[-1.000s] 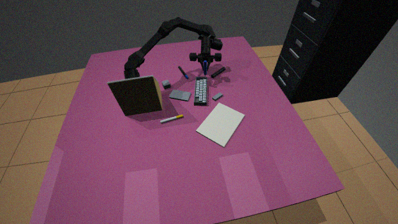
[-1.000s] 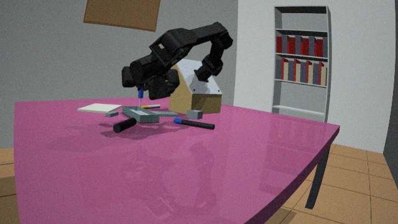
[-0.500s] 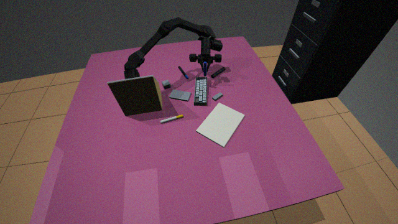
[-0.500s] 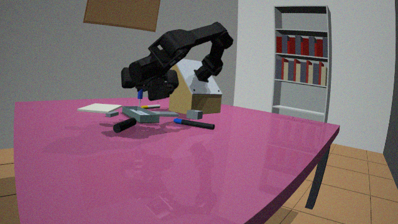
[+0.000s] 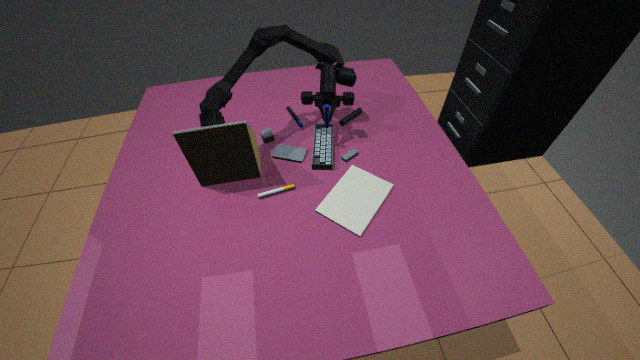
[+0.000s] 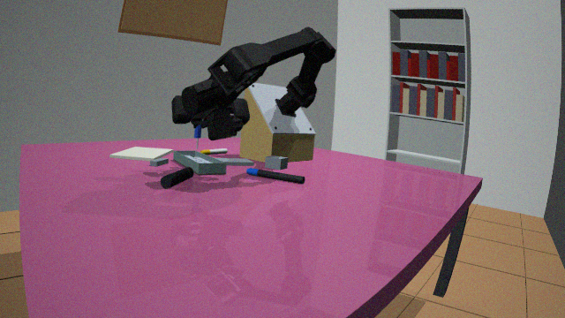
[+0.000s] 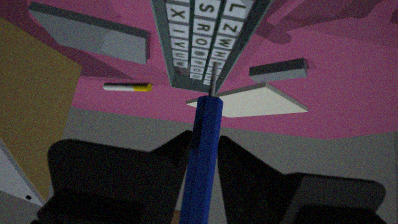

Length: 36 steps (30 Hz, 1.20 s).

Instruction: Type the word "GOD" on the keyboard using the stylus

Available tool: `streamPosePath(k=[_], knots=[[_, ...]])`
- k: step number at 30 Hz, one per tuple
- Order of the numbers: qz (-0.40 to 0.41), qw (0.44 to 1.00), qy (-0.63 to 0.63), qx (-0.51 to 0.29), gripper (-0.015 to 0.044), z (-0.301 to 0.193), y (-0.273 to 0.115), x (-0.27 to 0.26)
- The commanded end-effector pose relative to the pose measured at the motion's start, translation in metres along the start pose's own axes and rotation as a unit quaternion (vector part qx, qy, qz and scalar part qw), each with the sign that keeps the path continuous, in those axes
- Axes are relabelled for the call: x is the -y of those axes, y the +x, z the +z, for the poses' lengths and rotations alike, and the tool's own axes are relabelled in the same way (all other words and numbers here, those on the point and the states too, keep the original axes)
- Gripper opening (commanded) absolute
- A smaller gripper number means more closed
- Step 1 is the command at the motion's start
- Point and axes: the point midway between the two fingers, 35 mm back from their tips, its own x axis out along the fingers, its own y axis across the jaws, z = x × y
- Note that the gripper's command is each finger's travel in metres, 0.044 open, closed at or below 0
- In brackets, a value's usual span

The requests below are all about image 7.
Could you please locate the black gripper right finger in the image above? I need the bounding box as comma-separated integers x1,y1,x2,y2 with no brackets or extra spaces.
217,135,386,224

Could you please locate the grey keyboard with white letter keys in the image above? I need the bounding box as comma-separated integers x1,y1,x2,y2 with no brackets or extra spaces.
149,0,275,95

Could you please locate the blue stylus with grey tip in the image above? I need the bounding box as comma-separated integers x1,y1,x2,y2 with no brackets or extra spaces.
179,62,223,224

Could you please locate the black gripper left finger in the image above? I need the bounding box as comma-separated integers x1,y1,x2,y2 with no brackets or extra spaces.
47,130,192,224

